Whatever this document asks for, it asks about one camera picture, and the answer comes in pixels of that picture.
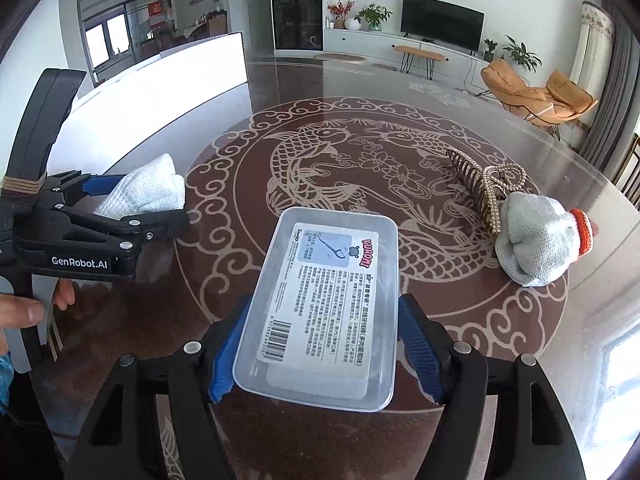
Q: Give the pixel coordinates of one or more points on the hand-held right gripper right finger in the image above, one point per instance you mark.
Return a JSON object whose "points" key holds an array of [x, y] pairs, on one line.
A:
{"points": [[420, 345]]}

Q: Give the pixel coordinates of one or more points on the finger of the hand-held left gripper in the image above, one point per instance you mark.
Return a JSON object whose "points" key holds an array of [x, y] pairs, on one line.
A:
{"points": [[150, 225], [100, 185]]}

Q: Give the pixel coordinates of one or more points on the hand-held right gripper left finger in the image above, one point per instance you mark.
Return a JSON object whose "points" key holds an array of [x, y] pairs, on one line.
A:
{"points": [[225, 355]]}

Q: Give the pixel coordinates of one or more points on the clear plastic box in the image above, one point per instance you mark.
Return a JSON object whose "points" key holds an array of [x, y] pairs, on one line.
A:
{"points": [[320, 300]]}

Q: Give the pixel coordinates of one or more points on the person's left hand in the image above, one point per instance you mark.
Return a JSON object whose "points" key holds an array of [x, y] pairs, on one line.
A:
{"points": [[20, 312]]}

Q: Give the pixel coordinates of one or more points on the rhinestone hair claw clip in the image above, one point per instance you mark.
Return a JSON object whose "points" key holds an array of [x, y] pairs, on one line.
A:
{"points": [[492, 215]]}

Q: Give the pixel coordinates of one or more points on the white knit glove orange cuff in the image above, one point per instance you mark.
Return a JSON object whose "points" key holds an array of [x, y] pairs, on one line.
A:
{"points": [[535, 240]]}

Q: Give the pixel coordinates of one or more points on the red window banner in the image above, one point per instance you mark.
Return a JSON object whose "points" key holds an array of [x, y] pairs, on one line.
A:
{"points": [[157, 14]]}

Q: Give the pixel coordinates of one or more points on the brown dining chair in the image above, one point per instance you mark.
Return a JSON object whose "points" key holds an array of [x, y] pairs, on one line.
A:
{"points": [[217, 25]]}

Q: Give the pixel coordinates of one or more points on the dark glass display cabinet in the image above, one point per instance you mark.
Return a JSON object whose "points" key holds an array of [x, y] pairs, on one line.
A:
{"points": [[295, 5]]}

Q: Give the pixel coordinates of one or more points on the orange lounge chair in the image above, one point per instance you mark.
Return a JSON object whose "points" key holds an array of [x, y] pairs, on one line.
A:
{"points": [[525, 92]]}

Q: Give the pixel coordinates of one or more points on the dark wooden chair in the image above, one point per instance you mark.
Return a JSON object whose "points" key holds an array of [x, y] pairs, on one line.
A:
{"points": [[630, 165]]}

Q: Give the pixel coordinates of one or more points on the red flower plant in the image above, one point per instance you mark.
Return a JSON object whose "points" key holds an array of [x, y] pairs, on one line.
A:
{"points": [[340, 12]]}

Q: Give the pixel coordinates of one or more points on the white round vase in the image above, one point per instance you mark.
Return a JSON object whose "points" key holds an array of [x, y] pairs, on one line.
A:
{"points": [[352, 24]]}

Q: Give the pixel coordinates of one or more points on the white television cabinet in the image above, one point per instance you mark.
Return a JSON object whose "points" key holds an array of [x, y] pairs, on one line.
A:
{"points": [[370, 42]]}

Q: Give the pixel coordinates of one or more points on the orange bench with black legs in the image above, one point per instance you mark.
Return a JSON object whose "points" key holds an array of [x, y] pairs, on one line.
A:
{"points": [[420, 52]]}

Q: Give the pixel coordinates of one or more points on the small potted plant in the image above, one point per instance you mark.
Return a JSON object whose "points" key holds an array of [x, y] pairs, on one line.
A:
{"points": [[490, 49]]}

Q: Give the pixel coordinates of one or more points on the green potted plant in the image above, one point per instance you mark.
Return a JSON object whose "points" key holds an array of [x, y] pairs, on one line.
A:
{"points": [[372, 15]]}

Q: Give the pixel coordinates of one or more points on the large leafy potted plant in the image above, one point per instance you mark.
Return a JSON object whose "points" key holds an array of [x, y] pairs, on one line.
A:
{"points": [[522, 52]]}

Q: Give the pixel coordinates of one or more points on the black television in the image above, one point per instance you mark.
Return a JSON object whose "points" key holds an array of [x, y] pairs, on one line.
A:
{"points": [[442, 20]]}

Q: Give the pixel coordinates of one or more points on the grey curtain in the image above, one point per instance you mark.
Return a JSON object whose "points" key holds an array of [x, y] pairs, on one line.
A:
{"points": [[617, 85]]}

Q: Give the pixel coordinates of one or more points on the cloth covered standing air conditioner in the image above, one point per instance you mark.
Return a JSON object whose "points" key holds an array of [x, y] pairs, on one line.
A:
{"points": [[595, 40]]}

